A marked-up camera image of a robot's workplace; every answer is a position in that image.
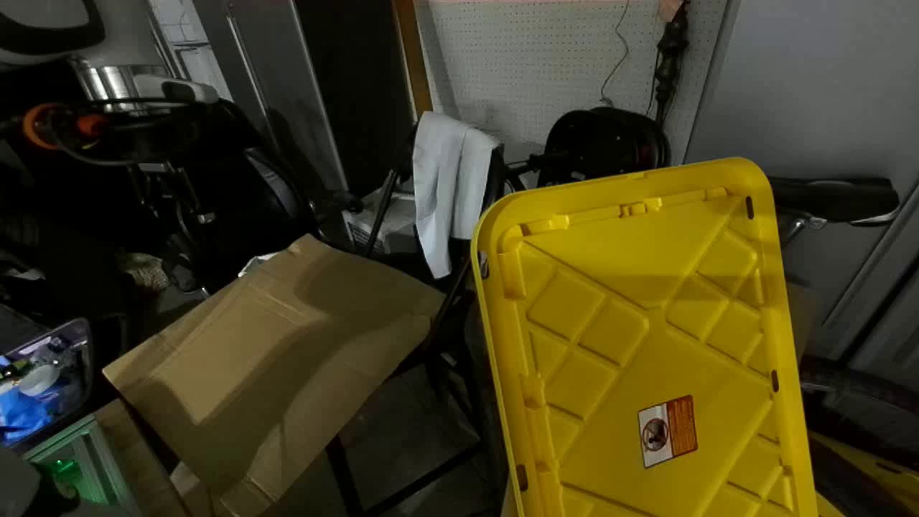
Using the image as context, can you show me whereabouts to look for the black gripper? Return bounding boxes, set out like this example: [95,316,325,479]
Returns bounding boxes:
[95,96,311,232]

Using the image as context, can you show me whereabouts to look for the white cloth towel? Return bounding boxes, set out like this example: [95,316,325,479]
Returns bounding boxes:
[411,109,502,283]

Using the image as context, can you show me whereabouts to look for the crumpled white plastic sheet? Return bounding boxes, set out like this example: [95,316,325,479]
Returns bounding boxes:
[342,188,421,258]

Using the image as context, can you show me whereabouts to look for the brown cardboard box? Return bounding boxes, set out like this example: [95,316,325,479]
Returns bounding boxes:
[100,232,449,517]

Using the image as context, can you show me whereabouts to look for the wooden plank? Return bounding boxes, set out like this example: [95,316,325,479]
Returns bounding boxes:
[390,0,437,123]

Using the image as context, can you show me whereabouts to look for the white pegboard panel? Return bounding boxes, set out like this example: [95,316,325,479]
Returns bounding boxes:
[418,0,716,161]

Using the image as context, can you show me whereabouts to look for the clear plastic storage bin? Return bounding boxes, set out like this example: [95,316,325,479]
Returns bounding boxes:
[0,316,95,451]

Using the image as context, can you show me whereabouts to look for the black backpack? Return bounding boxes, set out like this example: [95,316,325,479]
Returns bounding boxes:
[533,105,674,191]

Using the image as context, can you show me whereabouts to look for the blue gloves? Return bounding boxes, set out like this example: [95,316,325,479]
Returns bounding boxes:
[0,386,61,445]

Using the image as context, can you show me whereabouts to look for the green bottle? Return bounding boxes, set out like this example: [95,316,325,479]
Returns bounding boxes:
[42,458,93,510]

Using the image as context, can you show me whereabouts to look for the large yellow plastic bin lid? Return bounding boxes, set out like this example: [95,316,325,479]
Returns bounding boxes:
[467,156,821,517]

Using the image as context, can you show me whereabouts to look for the black padded armrest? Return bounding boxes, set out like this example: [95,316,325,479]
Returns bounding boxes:
[769,175,902,225]

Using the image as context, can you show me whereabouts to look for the yellow plastic bin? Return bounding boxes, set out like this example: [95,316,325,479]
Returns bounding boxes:
[809,431,919,517]

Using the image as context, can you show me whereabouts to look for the thin black hanging cable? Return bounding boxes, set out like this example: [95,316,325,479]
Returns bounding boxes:
[598,0,637,109]

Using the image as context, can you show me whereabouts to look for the black hanging strap bundle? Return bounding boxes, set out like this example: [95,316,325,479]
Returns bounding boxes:
[650,0,696,128]

